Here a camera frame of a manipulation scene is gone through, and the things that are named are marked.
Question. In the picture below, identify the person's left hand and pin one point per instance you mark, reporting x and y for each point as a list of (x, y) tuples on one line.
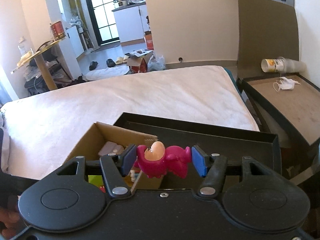
[(10, 219)]

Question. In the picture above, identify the stack of paper cups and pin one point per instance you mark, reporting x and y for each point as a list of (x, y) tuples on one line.
[(282, 65)]

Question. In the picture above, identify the magenta dinosaur figurine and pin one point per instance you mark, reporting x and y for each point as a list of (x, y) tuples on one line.
[(158, 160)]

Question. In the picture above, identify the red-dress girl figurine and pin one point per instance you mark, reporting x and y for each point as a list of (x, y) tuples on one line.
[(102, 188)]

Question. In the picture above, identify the black tray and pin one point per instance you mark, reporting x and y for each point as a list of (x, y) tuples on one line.
[(231, 142)]

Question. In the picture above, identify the round yellow-legged table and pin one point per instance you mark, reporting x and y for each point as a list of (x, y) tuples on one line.
[(37, 56)]

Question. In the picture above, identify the green toy trash bin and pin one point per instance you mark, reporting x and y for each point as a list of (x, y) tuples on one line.
[(96, 180)]

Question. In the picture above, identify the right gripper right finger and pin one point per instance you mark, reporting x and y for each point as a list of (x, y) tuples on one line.
[(201, 161)]

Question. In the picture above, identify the red tin box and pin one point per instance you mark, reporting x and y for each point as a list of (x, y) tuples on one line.
[(57, 30)]

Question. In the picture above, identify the open cardboard box on floor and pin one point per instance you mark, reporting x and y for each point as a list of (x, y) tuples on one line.
[(138, 60)]

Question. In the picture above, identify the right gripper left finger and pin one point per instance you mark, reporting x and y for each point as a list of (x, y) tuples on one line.
[(126, 160)]

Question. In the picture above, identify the purple grey toy armchair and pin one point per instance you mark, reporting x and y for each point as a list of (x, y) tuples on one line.
[(111, 148)]

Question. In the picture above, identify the white face mask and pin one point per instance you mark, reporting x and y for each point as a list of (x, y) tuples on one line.
[(283, 83)]

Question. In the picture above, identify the dark side table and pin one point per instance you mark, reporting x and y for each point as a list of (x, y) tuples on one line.
[(291, 114)]

